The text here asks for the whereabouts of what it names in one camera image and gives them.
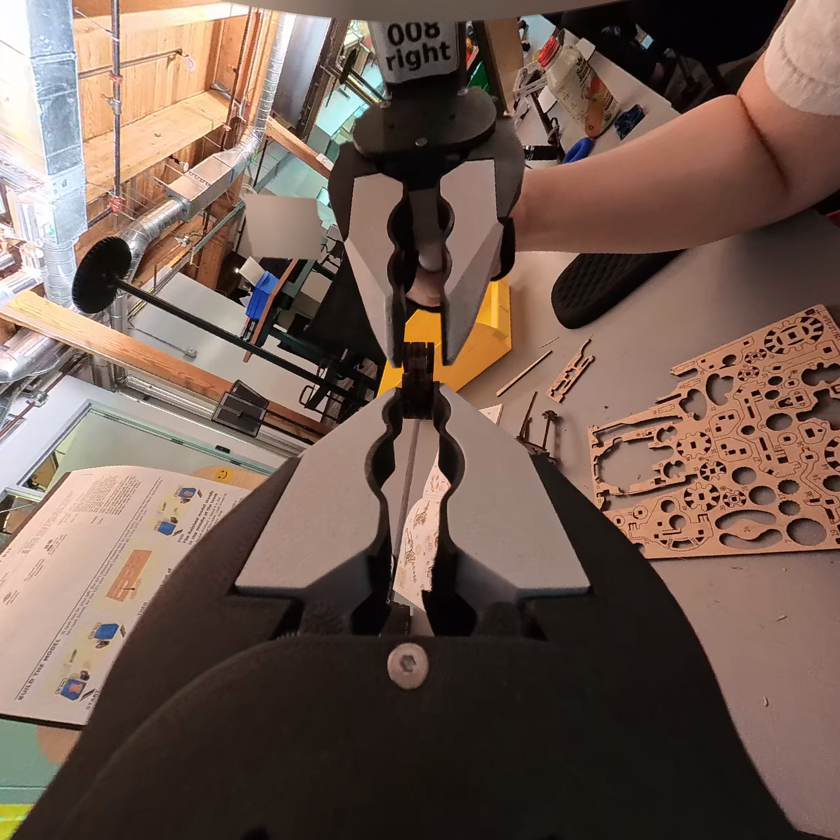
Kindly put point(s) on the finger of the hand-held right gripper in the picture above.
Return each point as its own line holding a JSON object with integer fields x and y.
{"x": 476, "y": 243}
{"x": 371, "y": 243}

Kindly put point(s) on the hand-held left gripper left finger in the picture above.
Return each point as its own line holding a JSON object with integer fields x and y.
{"x": 315, "y": 525}

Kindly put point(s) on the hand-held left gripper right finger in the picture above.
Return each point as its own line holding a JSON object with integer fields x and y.
{"x": 518, "y": 525}

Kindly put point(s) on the silver ventilation duct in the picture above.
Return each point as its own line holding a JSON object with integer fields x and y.
{"x": 197, "y": 184}

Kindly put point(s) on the black disc on rod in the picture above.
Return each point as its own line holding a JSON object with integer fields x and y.
{"x": 98, "y": 275}

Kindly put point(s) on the small black frame stand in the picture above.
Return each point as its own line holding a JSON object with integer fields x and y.
{"x": 239, "y": 410}

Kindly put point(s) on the yellow box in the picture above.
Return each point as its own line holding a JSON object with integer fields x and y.
{"x": 485, "y": 328}

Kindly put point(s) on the small dark wooden assembly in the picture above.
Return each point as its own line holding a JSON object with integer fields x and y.
{"x": 543, "y": 420}

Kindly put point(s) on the blue storage bin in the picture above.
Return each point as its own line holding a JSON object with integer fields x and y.
{"x": 262, "y": 289}

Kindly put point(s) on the person's right hand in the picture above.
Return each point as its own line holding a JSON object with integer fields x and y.
{"x": 426, "y": 292}

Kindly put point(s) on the dark wooden model part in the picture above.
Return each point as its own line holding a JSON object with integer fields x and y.
{"x": 420, "y": 397}

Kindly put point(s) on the small blue object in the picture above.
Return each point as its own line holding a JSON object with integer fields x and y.
{"x": 630, "y": 123}
{"x": 577, "y": 149}

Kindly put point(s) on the person's right forearm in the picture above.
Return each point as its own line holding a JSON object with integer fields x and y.
{"x": 623, "y": 197}

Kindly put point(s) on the thin wooden stick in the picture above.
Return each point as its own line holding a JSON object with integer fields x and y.
{"x": 525, "y": 373}

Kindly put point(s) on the laminated instruction board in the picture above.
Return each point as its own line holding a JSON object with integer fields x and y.
{"x": 98, "y": 525}

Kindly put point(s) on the slotted wooden strip part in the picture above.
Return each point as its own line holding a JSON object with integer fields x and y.
{"x": 564, "y": 387}

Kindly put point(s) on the black wrist rest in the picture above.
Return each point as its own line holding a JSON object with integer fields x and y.
{"x": 604, "y": 289}

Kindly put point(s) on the laser-cut wooden parts sheet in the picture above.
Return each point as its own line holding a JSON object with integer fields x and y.
{"x": 718, "y": 367}

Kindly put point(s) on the white shirt sleeve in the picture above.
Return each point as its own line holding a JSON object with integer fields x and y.
{"x": 807, "y": 52}

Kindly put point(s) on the plastic bottle with red cap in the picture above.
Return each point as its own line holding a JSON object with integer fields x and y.
{"x": 581, "y": 79}

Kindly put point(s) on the printed instruction booklet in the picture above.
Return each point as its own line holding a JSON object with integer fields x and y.
{"x": 420, "y": 551}

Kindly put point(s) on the round wooden smiley board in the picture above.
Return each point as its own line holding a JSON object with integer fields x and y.
{"x": 223, "y": 474}

